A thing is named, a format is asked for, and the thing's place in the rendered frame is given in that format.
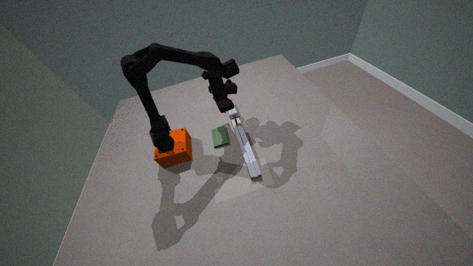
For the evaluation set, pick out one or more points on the grey aluminum slotted rail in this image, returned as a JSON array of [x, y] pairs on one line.
[[247, 152]]

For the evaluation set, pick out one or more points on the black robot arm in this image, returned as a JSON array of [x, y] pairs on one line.
[[136, 66]]

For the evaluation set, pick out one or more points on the green tray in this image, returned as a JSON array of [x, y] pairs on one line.
[[219, 136]]

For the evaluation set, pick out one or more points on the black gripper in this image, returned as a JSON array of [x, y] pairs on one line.
[[224, 104]]

